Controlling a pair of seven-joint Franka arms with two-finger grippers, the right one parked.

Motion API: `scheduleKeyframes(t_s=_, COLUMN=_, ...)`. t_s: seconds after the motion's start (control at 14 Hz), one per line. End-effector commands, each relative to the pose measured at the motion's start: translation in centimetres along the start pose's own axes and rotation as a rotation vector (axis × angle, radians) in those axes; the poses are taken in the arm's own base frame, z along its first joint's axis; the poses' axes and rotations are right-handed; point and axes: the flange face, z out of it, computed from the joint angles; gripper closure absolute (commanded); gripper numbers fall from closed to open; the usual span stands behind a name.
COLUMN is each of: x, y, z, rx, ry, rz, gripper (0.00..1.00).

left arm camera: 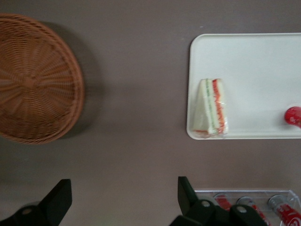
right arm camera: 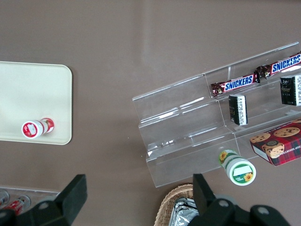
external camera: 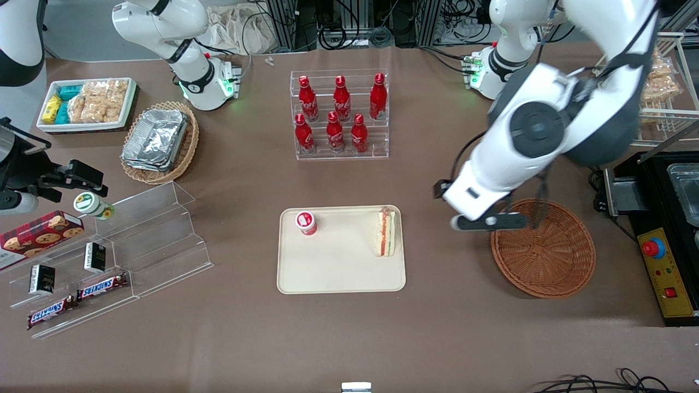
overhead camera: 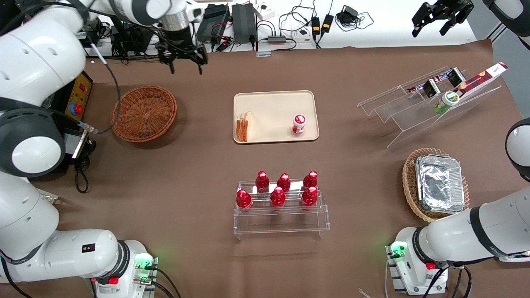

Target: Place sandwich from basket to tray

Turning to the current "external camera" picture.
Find bagged bread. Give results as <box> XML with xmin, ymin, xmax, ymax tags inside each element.
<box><xmin>647</xmin><ymin>46</ymin><xmax>677</xmax><ymax>78</ymax></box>
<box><xmin>640</xmin><ymin>75</ymin><xmax>682</xmax><ymax>110</ymax></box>

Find stack of foil trays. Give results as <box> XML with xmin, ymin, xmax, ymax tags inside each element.
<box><xmin>121</xmin><ymin>109</ymin><xmax>189</xmax><ymax>173</ymax></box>

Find red lidded small cup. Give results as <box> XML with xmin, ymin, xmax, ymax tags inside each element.
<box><xmin>295</xmin><ymin>211</ymin><xmax>318</xmax><ymax>236</ymax></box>

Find clear acrylic stepped shelf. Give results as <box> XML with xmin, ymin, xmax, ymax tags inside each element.
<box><xmin>8</xmin><ymin>218</ymin><xmax>140</xmax><ymax>340</ymax></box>
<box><xmin>93</xmin><ymin>181</ymin><xmax>215</xmax><ymax>299</ymax></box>

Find black floor cables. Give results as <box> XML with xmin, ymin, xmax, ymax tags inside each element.
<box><xmin>532</xmin><ymin>368</ymin><xmax>699</xmax><ymax>393</ymax></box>

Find black machine housing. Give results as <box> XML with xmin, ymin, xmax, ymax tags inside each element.
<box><xmin>612</xmin><ymin>150</ymin><xmax>699</xmax><ymax>327</ymax></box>

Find green lidded small cup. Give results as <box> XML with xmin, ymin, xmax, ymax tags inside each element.
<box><xmin>73</xmin><ymin>192</ymin><xmax>115</xmax><ymax>221</ymax></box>

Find black arm base cables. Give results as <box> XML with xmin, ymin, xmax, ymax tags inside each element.
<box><xmin>418</xmin><ymin>46</ymin><xmax>475</xmax><ymax>75</ymax></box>

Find white wire basket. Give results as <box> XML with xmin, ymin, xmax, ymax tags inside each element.
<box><xmin>633</xmin><ymin>31</ymin><xmax>699</xmax><ymax>149</ymax></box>

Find cream plastic tray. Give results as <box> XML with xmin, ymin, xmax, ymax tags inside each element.
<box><xmin>276</xmin><ymin>205</ymin><xmax>407</xmax><ymax>295</ymax></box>

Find steel pan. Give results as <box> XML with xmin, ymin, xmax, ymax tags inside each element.
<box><xmin>667</xmin><ymin>164</ymin><xmax>699</xmax><ymax>227</ymax></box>

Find oval light wicker basket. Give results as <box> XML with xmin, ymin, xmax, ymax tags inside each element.
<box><xmin>120</xmin><ymin>101</ymin><xmax>200</xmax><ymax>186</ymax></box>

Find red tartan cookie box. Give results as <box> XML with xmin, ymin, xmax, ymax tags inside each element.
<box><xmin>0</xmin><ymin>210</ymin><xmax>85</xmax><ymax>272</ymax></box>

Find triangular sandwich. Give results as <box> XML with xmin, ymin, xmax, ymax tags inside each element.
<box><xmin>374</xmin><ymin>206</ymin><xmax>396</xmax><ymax>258</ymax></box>

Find Snickers chocolate bar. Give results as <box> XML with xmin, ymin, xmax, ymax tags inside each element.
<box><xmin>27</xmin><ymin>295</ymin><xmax>78</xmax><ymax>331</ymax></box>
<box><xmin>76</xmin><ymin>272</ymin><xmax>129</xmax><ymax>302</ymax></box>

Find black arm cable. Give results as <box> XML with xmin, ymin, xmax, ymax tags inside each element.
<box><xmin>502</xmin><ymin>3</ymin><xmax>659</xmax><ymax>231</ymax></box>

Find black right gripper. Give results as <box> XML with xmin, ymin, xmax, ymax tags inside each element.
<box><xmin>0</xmin><ymin>117</ymin><xmax>109</xmax><ymax>201</ymax></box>

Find aluminium frame rack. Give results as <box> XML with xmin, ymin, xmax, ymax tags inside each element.
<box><xmin>265</xmin><ymin>0</ymin><xmax>444</xmax><ymax>51</ymax></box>

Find red cola bottle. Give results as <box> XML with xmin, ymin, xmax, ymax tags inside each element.
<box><xmin>326</xmin><ymin>111</ymin><xmax>346</xmax><ymax>153</ymax></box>
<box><xmin>294</xmin><ymin>113</ymin><xmax>315</xmax><ymax>154</ymax></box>
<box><xmin>298</xmin><ymin>75</ymin><xmax>319</xmax><ymax>122</ymax></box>
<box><xmin>333</xmin><ymin>75</ymin><xmax>352</xmax><ymax>122</ymax></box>
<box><xmin>350</xmin><ymin>114</ymin><xmax>369</xmax><ymax>154</ymax></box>
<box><xmin>369</xmin><ymin>73</ymin><xmax>388</xmax><ymax>121</ymax></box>

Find white rectangular snack tray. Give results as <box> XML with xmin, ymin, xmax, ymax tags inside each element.
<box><xmin>36</xmin><ymin>78</ymin><xmax>138</xmax><ymax>133</ymax></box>

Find clear acrylic bottle rack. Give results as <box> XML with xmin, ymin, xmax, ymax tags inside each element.
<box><xmin>289</xmin><ymin>69</ymin><xmax>390</xmax><ymax>161</ymax></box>

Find rice cracker bag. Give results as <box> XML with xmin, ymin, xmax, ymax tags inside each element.
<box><xmin>68</xmin><ymin>95</ymin><xmax>87</xmax><ymax>124</ymax></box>
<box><xmin>105</xmin><ymin>79</ymin><xmax>129</xmax><ymax>123</ymax></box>
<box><xmin>82</xmin><ymin>81</ymin><xmax>109</xmax><ymax>123</ymax></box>

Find grey metal bracket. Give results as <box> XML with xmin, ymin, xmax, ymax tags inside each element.
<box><xmin>603</xmin><ymin>166</ymin><xmax>646</xmax><ymax>217</ymax></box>

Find small black carton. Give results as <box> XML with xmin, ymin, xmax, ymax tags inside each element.
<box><xmin>84</xmin><ymin>242</ymin><xmax>107</xmax><ymax>274</ymax></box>
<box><xmin>28</xmin><ymin>264</ymin><xmax>56</xmax><ymax>296</ymax></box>

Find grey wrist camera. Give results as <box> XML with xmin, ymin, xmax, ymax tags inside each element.
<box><xmin>0</xmin><ymin>191</ymin><xmax>39</xmax><ymax>216</ymax></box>
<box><xmin>450</xmin><ymin>213</ymin><xmax>528</xmax><ymax>231</ymax></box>

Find black machine cable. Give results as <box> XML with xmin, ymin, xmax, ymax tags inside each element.
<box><xmin>588</xmin><ymin>166</ymin><xmax>638</xmax><ymax>243</ymax></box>

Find round brown wicker basket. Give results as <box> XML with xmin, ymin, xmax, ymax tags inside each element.
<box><xmin>490</xmin><ymin>198</ymin><xmax>596</xmax><ymax>299</ymax></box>

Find yellow snack box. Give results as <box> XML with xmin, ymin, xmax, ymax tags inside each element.
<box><xmin>42</xmin><ymin>95</ymin><xmax>63</xmax><ymax>124</ymax></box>

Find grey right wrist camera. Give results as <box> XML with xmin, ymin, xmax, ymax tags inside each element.
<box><xmin>0</xmin><ymin>191</ymin><xmax>39</xmax><ymax>216</ymax></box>

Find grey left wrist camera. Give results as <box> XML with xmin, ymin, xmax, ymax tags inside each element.
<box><xmin>450</xmin><ymin>213</ymin><xmax>528</xmax><ymax>231</ymax></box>

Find yellow control panel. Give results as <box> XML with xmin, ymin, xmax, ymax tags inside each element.
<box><xmin>637</xmin><ymin>228</ymin><xmax>697</xmax><ymax>318</ymax></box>

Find beige cloth bag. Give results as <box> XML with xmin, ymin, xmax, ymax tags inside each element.
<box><xmin>205</xmin><ymin>4</ymin><xmax>275</xmax><ymax>55</ymax></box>

